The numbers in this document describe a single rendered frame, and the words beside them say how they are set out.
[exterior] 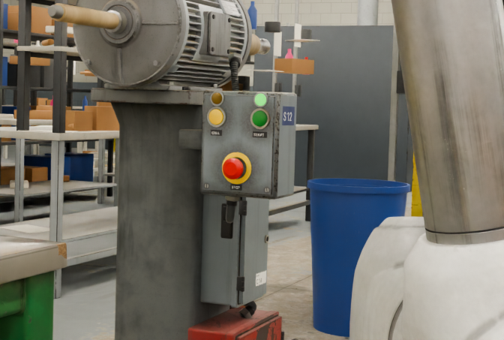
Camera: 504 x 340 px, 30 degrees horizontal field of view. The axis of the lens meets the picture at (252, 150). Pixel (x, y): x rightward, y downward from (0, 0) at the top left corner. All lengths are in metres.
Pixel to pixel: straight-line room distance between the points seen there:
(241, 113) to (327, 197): 2.73
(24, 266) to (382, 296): 0.39
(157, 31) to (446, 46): 1.08
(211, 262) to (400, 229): 1.02
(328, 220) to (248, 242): 2.47
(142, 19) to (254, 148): 0.35
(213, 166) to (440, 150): 0.97
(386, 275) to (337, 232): 3.42
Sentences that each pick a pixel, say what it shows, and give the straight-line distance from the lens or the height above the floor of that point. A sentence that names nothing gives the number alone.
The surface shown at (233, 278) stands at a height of 0.72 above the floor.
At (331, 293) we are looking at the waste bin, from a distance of 4.54.
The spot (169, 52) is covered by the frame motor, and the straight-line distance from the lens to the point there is 1.87.
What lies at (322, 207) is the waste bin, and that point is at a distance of 4.50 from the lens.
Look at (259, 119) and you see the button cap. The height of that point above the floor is 1.07.
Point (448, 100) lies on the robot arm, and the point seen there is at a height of 1.11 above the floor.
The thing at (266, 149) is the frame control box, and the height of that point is 1.01.
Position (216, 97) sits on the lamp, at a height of 1.11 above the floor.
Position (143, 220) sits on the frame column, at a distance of 2.07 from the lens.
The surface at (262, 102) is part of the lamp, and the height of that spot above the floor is 1.10.
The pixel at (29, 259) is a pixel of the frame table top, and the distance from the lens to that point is 1.07.
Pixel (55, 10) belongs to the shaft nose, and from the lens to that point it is 1.72.
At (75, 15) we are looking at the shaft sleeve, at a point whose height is 1.25.
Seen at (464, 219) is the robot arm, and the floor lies 1.00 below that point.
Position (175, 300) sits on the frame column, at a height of 0.67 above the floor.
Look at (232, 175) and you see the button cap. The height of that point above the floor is 0.96.
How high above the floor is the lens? 1.10
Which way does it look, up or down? 3 degrees down
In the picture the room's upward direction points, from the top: 2 degrees clockwise
